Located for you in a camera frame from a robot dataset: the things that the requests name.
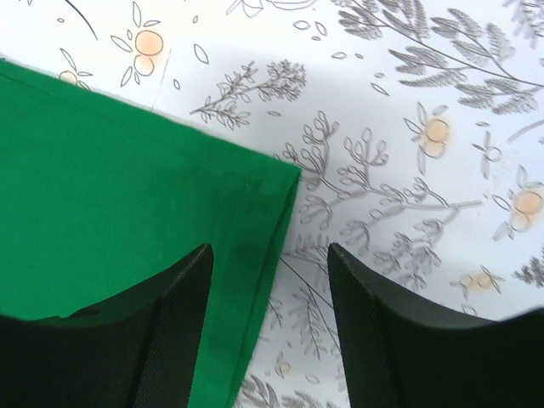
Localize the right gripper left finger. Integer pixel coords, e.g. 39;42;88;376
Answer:
1;244;213;408

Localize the floral tablecloth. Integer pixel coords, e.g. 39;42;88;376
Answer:
1;1;543;407

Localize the green t shirt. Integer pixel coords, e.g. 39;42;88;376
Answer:
1;61;300;407

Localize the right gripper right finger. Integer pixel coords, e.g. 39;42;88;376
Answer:
327;243;543;408

